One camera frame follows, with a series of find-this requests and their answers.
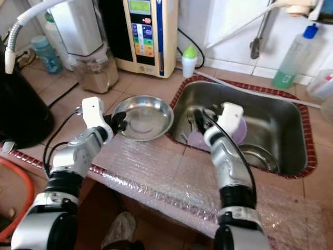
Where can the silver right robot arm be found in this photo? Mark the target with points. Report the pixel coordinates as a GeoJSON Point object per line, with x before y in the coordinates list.
{"type": "Point", "coordinates": [231, 166]}

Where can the beige water ionizer machine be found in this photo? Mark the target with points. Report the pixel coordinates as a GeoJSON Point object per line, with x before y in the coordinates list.
{"type": "Point", "coordinates": [119, 31]}

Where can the silver filter canister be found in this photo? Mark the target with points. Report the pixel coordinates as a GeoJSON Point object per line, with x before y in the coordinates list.
{"type": "Point", "coordinates": [78, 26]}

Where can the clear bottle with green liquid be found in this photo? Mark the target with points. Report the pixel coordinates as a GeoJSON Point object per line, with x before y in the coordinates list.
{"type": "Point", "coordinates": [294, 65]}

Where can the small purple plastic bowl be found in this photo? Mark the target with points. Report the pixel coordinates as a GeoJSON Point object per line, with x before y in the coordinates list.
{"type": "Point", "coordinates": [241, 131]}

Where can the steel faucet pipe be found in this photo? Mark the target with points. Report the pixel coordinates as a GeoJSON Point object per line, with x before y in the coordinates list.
{"type": "Point", "coordinates": [255, 48]}

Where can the clear bubble wrap sheet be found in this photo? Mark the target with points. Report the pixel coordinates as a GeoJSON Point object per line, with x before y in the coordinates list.
{"type": "Point", "coordinates": [177, 192]}

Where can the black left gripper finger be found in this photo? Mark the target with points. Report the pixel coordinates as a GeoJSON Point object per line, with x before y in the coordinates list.
{"type": "Point", "coordinates": [121, 116]}
{"type": "Point", "coordinates": [122, 128]}

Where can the white faucet diverter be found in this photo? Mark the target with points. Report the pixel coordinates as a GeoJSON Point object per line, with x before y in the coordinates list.
{"type": "Point", "coordinates": [299, 9]}

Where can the black electric kettle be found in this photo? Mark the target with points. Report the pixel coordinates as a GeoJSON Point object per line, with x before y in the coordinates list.
{"type": "Point", "coordinates": [26, 114]}

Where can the large purple plastic bowl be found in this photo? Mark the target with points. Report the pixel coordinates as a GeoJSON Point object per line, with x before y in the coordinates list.
{"type": "Point", "coordinates": [197, 141]}

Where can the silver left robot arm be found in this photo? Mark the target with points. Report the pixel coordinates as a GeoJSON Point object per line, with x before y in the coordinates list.
{"type": "Point", "coordinates": [78, 156]}

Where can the orange plastic basin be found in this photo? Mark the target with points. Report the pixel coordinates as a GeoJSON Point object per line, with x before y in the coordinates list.
{"type": "Point", "coordinates": [31, 195]}

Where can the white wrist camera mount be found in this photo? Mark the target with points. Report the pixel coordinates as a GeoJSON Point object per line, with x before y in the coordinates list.
{"type": "Point", "coordinates": [93, 110]}
{"type": "Point", "coordinates": [231, 114]}

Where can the round steel plate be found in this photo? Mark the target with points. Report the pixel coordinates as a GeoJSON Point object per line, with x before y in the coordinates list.
{"type": "Point", "coordinates": [145, 120]}

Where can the steel kitchen sink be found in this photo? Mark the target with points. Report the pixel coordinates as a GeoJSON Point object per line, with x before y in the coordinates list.
{"type": "Point", "coordinates": [276, 114]}

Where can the white jug with green lid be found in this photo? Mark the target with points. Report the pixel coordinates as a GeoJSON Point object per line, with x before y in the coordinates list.
{"type": "Point", "coordinates": [52, 31]}

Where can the steel bowl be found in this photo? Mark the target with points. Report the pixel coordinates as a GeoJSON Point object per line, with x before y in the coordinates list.
{"type": "Point", "coordinates": [263, 159]}

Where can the small teal bottle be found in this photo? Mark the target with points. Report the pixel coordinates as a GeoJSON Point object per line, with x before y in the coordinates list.
{"type": "Point", "coordinates": [48, 57]}

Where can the clear plastic container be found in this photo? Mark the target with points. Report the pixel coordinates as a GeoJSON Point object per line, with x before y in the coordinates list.
{"type": "Point", "coordinates": [321, 86]}

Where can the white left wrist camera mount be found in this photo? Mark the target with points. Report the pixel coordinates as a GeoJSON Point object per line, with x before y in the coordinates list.
{"type": "Point", "coordinates": [93, 110]}

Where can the white bottle with green cap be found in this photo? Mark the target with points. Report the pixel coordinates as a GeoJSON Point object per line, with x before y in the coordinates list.
{"type": "Point", "coordinates": [189, 65]}

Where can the glass jar with brown powder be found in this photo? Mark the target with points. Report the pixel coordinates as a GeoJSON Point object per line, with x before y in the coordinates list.
{"type": "Point", "coordinates": [96, 75]}

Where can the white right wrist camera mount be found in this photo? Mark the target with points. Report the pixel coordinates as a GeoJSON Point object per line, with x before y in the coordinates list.
{"type": "Point", "coordinates": [231, 114]}

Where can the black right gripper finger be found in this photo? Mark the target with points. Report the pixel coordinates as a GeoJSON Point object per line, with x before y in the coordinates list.
{"type": "Point", "coordinates": [200, 123]}

